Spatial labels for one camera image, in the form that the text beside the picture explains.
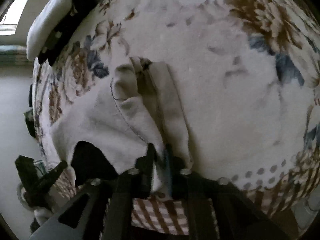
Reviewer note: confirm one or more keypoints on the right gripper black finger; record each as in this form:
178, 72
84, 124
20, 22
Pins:
215, 209
103, 211

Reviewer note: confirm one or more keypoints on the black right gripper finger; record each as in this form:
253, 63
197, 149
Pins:
37, 189
90, 163

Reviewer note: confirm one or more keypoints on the beige long-sleeve shirt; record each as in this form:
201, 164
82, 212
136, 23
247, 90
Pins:
136, 105

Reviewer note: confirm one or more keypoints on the floral and checkered bedspread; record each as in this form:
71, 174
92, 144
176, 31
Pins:
247, 76

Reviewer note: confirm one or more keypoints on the folded white garment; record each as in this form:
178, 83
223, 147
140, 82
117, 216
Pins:
53, 12

